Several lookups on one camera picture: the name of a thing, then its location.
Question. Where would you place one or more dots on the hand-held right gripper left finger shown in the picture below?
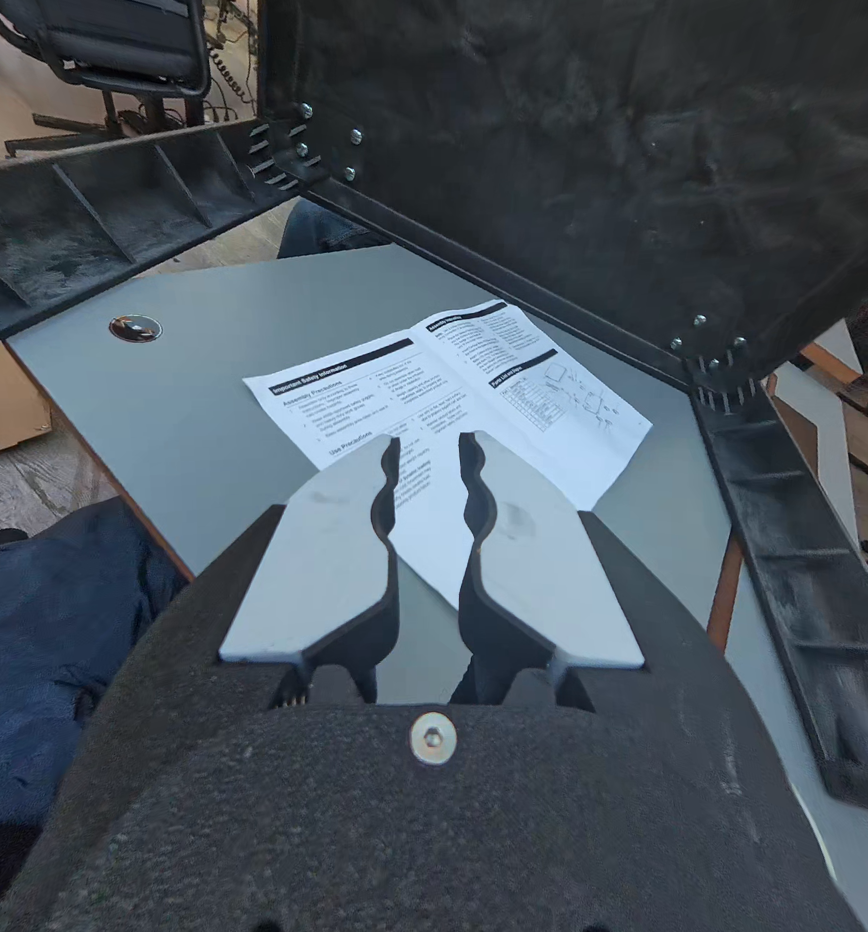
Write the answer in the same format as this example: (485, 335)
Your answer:
(317, 553)

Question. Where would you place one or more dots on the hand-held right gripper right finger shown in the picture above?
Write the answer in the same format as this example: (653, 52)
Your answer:
(550, 575)

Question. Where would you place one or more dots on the black chair seat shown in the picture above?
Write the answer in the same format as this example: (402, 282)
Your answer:
(587, 145)

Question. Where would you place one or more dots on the grey desk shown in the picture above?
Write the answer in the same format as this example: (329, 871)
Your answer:
(186, 437)

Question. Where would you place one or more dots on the white printed instruction sheet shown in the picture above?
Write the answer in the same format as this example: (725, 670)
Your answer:
(347, 407)

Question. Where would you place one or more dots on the black plastic chair armrest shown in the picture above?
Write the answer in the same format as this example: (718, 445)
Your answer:
(791, 582)
(76, 210)

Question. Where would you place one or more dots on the person's leg in blue jeans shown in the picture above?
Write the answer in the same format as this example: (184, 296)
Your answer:
(41, 640)

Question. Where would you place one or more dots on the brown cardboard box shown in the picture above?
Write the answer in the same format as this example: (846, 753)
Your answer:
(5, 400)

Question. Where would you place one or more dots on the black office chair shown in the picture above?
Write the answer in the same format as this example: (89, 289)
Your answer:
(113, 44)

